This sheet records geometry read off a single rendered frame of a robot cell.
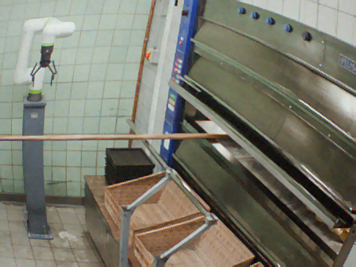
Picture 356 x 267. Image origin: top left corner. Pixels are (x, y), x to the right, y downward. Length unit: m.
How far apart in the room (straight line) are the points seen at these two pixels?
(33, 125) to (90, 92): 0.85
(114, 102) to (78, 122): 0.36
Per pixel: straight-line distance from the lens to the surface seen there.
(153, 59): 3.60
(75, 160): 4.10
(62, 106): 3.89
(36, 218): 3.64
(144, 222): 3.09
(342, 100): 1.87
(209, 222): 2.08
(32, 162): 3.38
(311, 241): 2.03
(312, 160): 2.01
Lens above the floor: 2.20
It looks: 20 degrees down
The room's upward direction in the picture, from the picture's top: 9 degrees clockwise
